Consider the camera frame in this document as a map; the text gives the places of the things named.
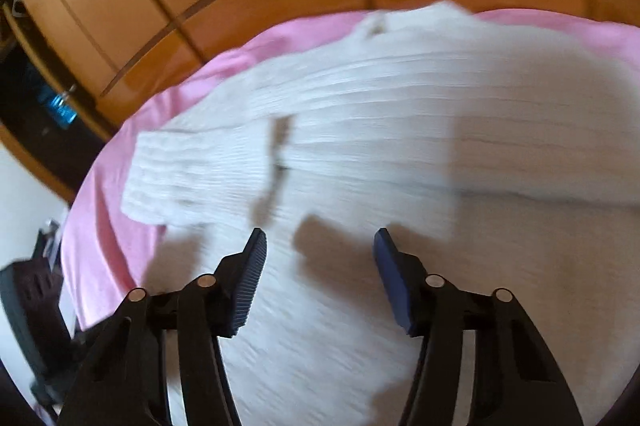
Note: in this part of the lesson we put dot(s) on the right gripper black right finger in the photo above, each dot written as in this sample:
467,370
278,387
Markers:
516,380

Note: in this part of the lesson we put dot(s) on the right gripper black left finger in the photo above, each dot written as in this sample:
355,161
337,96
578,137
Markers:
158,358

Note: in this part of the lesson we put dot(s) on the pink bed sheet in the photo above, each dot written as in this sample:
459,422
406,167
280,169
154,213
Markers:
104,252

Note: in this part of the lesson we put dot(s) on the blue bottle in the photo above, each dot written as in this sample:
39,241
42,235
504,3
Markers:
56,106

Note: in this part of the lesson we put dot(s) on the white knitted sweater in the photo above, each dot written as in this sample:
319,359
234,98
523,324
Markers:
501,156

